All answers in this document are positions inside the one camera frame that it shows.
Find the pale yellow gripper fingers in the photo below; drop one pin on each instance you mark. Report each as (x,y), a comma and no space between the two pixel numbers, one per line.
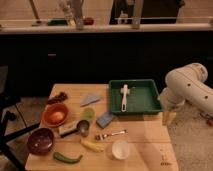
(168,117)

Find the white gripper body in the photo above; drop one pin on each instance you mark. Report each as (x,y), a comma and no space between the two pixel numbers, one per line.
(170,101)

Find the grey-blue towel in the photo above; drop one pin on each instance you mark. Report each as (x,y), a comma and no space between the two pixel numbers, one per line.
(90,98)

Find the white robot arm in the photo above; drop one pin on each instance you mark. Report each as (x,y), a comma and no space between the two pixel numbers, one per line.
(186,84)

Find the orange fruit in bowl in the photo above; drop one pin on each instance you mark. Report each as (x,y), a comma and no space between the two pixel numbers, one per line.
(57,117)

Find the orange bowl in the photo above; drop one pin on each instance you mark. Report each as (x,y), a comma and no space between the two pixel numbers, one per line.
(50,109)

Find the purple bowl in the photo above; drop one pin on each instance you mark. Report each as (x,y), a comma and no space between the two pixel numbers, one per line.
(40,142)

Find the green plastic tray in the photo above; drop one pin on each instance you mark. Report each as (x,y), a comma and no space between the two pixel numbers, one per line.
(142,97)

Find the white spatula tool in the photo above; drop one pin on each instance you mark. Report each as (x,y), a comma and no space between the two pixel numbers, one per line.
(124,92)

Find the blue sponge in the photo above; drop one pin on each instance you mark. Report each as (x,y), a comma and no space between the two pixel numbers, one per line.
(105,119)

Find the silver fork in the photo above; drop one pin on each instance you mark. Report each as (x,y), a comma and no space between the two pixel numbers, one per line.
(104,136)

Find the light green cup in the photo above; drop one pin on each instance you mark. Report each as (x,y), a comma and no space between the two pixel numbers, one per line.
(88,114)

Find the metal measuring cup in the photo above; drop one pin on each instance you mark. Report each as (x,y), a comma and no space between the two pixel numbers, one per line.
(83,128)

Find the dark red grapes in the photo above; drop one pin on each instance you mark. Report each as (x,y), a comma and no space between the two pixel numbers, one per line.
(62,96)

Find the red object on counter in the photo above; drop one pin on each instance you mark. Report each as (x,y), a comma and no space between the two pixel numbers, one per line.
(88,21)

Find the green chili pepper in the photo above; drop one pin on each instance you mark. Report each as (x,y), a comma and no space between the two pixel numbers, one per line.
(62,158)

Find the green object on counter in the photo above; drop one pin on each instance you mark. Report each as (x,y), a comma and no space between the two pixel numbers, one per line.
(57,22)

